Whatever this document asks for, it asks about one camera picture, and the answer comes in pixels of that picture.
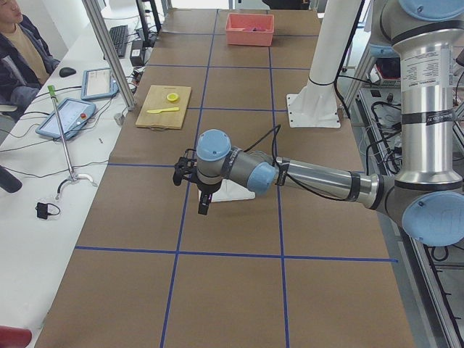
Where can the far teach pendant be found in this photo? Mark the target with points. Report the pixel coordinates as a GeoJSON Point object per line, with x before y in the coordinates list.
{"type": "Point", "coordinates": [98, 84]}

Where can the white camera pillar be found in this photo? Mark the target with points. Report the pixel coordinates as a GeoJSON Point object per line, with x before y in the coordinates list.
{"type": "Point", "coordinates": [315, 105]}

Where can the yellow lemon slices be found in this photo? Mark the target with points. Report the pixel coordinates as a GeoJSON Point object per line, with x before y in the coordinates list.
{"type": "Point", "coordinates": [172, 97]}

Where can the black power adapter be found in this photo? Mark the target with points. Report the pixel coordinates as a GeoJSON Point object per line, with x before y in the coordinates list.
{"type": "Point", "coordinates": [137, 53]}

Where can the black keyboard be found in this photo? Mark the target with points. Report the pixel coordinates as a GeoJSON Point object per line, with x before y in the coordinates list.
{"type": "Point", "coordinates": [119, 37]}

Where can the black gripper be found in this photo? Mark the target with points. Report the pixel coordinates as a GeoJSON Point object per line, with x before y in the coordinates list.
{"type": "Point", "coordinates": [208, 187]}

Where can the near teach pendant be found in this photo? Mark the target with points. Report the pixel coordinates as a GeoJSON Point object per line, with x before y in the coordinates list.
{"type": "Point", "coordinates": [74, 113]}

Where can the seated person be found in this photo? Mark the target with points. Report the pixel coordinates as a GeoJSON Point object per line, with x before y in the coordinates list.
{"type": "Point", "coordinates": [26, 62]}

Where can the aluminium frame post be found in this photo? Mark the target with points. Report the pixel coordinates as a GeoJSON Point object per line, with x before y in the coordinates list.
{"type": "Point", "coordinates": [102, 35]}

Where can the small black clip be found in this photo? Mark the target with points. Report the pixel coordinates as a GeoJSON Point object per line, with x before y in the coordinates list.
{"type": "Point", "coordinates": [46, 210]}

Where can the white rectangular tray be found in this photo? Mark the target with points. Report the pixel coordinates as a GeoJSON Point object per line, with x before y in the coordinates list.
{"type": "Point", "coordinates": [231, 191]}

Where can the teach pendant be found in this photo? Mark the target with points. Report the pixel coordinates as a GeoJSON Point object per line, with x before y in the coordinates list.
{"type": "Point", "coordinates": [98, 84]}
{"type": "Point", "coordinates": [74, 113]}

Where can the green tipped grabber stick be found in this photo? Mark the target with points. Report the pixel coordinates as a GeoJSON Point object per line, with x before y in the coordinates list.
{"type": "Point", "coordinates": [73, 176]}

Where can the bamboo cutting board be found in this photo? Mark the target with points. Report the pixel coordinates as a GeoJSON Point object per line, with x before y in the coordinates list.
{"type": "Point", "coordinates": [156, 99]}

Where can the red bottle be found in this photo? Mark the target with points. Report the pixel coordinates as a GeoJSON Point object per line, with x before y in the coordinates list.
{"type": "Point", "coordinates": [14, 337]}

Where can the pink plastic bin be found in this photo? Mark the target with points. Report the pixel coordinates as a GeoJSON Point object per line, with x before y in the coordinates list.
{"type": "Point", "coordinates": [249, 29]}

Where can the black computer mouse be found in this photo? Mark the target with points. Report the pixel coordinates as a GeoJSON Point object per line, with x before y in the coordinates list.
{"type": "Point", "coordinates": [66, 72]}

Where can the yellow plastic knife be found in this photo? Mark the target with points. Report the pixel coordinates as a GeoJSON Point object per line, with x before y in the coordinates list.
{"type": "Point", "coordinates": [158, 111]}

